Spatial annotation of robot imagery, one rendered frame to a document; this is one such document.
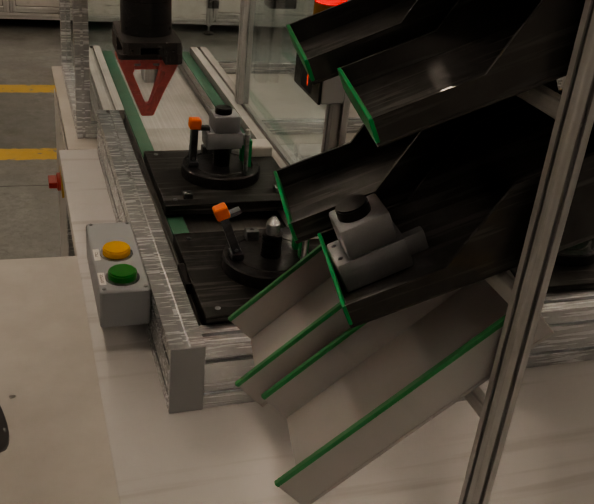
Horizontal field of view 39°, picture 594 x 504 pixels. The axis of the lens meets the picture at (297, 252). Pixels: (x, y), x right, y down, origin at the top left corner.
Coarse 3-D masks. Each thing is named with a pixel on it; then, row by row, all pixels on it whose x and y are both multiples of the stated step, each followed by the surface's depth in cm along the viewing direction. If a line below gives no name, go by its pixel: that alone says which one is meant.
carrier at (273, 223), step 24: (192, 240) 126; (216, 240) 127; (240, 240) 123; (264, 240) 118; (288, 240) 125; (312, 240) 130; (192, 264) 119; (216, 264) 120; (240, 264) 117; (264, 264) 117; (288, 264) 118; (192, 288) 115; (216, 288) 114; (240, 288) 115; (216, 312) 109
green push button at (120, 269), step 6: (120, 264) 117; (126, 264) 117; (108, 270) 116; (114, 270) 115; (120, 270) 116; (126, 270) 116; (132, 270) 116; (108, 276) 115; (114, 276) 114; (120, 276) 114; (126, 276) 114; (132, 276) 115; (114, 282) 114; (120, 282) 114; (126, 282) 115
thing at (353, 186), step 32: (512, 96) 77; (448, 128) 77; (320, 160) 91; (352, 160) 91; (384, 160) 89; (416, 160) 78; (288, 192) 90; (320, 192) 88; (352, 192) 85; (384, 192) 80; (288, 224) 80; (320, 224) 80
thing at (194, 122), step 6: (192, 120) 142; (198, 120) 142; (192, 126) 142; (198, 126) 143; (204, 126) 144; (192, 132) 143; (192, 138) 144; (192, 144) 144; (192, 150) 145; (192, 156) 145
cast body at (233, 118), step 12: (216, 108) 143; (228, 108) 143; (216, 120) 142; (228, 120) 143; (204, 132) 145; (216, 132) 143; (228, 132) 144; (240, 132) 145; (204, 144) 145; (216, 144) 144; (228, 144) 145; (240, 144) 145
